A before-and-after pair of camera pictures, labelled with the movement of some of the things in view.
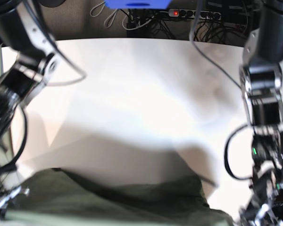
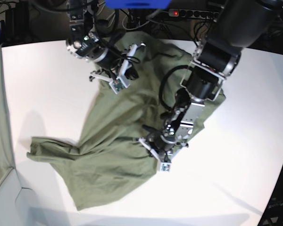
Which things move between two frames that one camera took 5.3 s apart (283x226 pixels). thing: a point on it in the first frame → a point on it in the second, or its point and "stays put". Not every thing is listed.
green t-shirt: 52,197 → 107,160
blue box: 138,4 stays put
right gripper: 258,212 → 161,148
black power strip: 192,13 stays put
